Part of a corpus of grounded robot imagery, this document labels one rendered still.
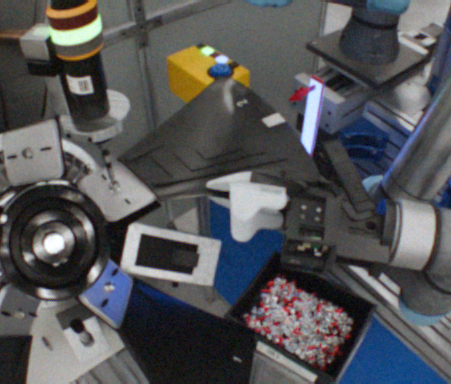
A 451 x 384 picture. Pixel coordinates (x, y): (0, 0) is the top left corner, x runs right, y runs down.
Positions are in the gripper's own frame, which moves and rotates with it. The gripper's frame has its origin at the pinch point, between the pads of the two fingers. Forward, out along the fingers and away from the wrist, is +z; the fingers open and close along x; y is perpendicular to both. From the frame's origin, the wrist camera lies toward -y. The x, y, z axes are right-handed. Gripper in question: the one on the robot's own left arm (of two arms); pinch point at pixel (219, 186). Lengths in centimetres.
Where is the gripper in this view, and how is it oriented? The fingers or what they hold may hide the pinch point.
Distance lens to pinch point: 51.5
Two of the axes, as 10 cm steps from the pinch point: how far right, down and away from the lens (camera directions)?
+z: -9.7, -1.7, 1.5
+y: -2.3, 8.0, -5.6
